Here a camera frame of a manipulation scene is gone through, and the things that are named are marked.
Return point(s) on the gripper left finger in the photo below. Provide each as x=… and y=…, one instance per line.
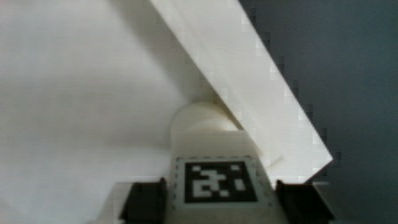
x=135, y=204

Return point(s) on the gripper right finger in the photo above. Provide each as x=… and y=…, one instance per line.
x=306, y=203

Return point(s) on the white square table top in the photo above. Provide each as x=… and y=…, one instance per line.
x=126, y=70

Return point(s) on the white table leg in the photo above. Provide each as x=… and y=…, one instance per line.
x=221, y=192

